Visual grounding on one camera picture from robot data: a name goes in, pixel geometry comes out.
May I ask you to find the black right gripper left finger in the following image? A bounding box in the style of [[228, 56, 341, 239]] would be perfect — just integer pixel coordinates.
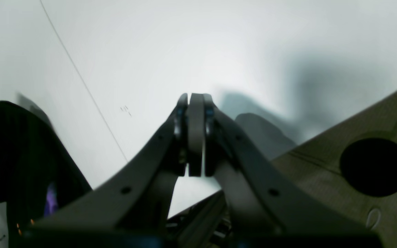
[[30, 94, 188, 238]]

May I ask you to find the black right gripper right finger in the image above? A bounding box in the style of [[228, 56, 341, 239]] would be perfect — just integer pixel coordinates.
[[204, 94, 375, 241]]

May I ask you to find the black T-shirt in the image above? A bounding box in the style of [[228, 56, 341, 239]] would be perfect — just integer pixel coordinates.
[[0, 101, 92, 248]]

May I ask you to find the black round floor object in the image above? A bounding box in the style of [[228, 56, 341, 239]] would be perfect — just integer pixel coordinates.
[[339, 138, 397, 197]]

